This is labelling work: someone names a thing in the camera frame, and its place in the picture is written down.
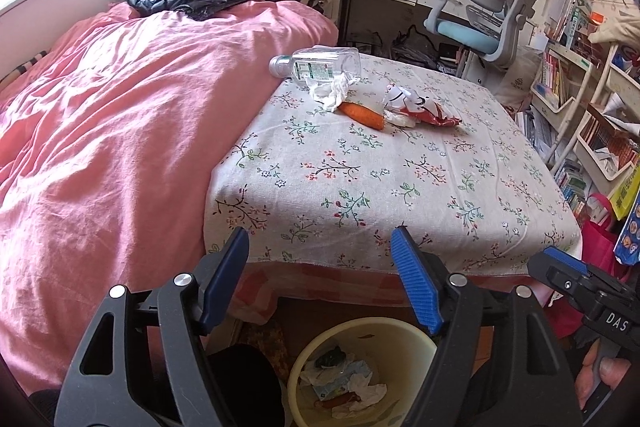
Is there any pink bag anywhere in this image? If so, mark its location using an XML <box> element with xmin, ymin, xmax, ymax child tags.
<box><xmin>582</xmin><ymin>194</ymin><xmax>621</xmax><ymax>338</ymax></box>

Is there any orange peel piece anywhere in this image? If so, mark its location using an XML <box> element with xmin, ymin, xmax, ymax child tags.
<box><xmin>314</xmin><ymin>394</ymin><xmax>357</xmax><ymax>411</ymax></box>

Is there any person's right hand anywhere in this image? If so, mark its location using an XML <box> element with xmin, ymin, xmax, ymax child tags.
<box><xmin>574</xmin><ymin>338</ymin><xmax>633</xmax><ymax>412</ymax></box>

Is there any blue box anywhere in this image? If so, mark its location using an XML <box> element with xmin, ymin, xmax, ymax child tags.
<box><xmin>615</xmin><ymin>204</ymin><xmax>640</xmax><ymax>265</ymax></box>

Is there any black plastic bag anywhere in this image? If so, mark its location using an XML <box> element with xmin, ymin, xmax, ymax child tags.
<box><xmin>390</xmin><ymin>24</ymin><xmax>441</xmax><ymax>68</ymax></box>

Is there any clear plastic bottle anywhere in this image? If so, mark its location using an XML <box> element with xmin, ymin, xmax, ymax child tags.
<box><xmin>269</xmin><ymin>47</ymin><xmax>362</xmax><ymax>82</ymax></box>

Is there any red white snack packet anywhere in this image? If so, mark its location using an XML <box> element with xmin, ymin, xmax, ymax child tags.
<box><xmin>382</xmin><ymin>84</ymin><xmax>463</xmax><ymax>128</ymax></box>

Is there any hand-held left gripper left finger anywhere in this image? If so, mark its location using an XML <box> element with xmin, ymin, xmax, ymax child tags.
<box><xmin>54</xmin><ymin>227</ymin><xmax>251</xmax><ymax>427</ymax></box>

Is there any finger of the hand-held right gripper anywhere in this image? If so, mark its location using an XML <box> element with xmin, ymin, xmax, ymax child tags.
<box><xmin>526</xmin><ymin>246</ymin><xmax>609</xmax><ymax>309</ymax></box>

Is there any beige cloth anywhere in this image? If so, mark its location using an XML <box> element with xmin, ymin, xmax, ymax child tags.
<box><xmin>587</xmin><ymin>9</ymin><xmax>640</xmax><ymax>45</ymax></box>

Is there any pink blanket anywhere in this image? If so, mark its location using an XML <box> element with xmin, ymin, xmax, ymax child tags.
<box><xmin>0</xmin><ymin>0</ymin><xmax>341</xmax><ymax>403</ymax></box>

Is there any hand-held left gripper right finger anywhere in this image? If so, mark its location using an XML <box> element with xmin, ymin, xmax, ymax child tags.
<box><xmin>390</xmin><ymin>226</ymin><xmax>583</xmax><ymax>427</ymax></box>

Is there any cream plastic bin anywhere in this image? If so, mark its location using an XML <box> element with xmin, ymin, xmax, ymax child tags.
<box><xmin>286</xmin><ymin>317</ymin><xmax>441</xmax><ymax>427</ymax></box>

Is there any pink checked cloth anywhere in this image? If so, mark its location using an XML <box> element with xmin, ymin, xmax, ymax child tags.
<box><xmin>235</xmin><ymin>263</ymin><xmax>401</xmax><ymax>323</ymax></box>

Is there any yellow box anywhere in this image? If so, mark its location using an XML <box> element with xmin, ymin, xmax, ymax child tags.
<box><xmin>612</xmin><ymin>167</ymin><xmax>640</xmax><ymax>220</ymax></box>

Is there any orange carrot piece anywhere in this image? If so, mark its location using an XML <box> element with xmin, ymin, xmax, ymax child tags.
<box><xmin>339</xmin><ymin>102</ymin><xmax>386</xmax><ymax>130</ymax></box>

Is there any pile of books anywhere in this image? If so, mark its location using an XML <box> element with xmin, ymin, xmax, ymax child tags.
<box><xmin>552</xmin><ymin>157</ymin><xmax>591</xmax><ymax>218</ymax></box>

